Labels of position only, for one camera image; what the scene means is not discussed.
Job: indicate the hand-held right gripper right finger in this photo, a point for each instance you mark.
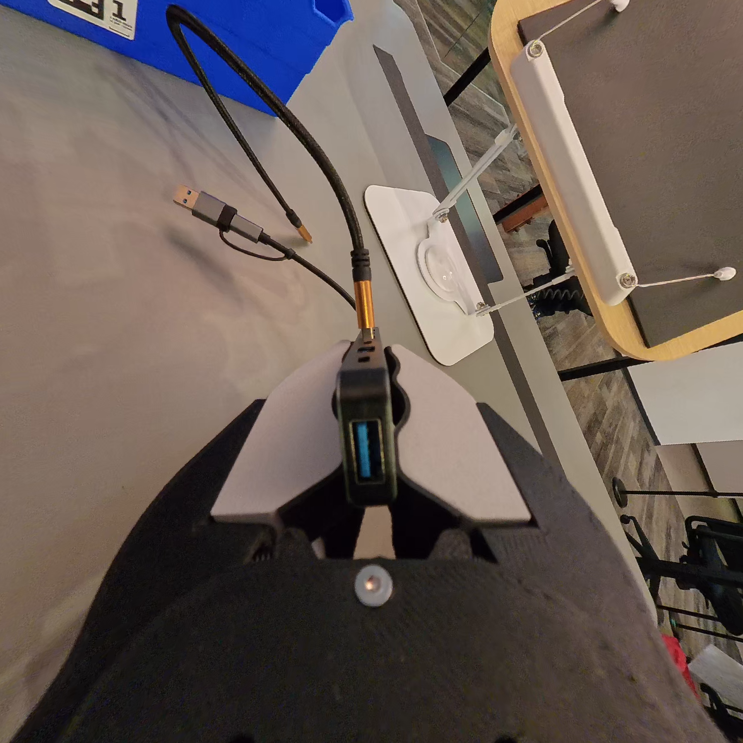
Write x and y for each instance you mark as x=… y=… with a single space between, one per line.
x=458 y=447

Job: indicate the wooden-edged dark board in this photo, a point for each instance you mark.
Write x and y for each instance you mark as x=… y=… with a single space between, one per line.
x=656 y=133

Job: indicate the black office chair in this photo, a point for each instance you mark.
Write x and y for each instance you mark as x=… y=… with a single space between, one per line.
x=560 y=255

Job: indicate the black usb hub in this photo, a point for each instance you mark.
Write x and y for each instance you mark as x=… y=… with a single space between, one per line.
x=367 y=400

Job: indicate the red bag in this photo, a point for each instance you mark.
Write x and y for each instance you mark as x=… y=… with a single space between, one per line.
x=678 y=659

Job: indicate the white printed label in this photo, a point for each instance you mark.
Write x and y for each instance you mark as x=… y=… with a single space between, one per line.
x=96 y=16

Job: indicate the white bracket bar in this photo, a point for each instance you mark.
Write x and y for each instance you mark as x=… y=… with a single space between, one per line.
x=572 y=174

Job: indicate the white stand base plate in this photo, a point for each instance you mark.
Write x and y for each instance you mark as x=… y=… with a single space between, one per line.
x=400 y=232

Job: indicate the blue plastic bin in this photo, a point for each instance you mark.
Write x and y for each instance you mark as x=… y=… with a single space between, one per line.
x=261 y=46

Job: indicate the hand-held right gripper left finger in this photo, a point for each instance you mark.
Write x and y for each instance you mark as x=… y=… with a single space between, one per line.
x=278 y=441

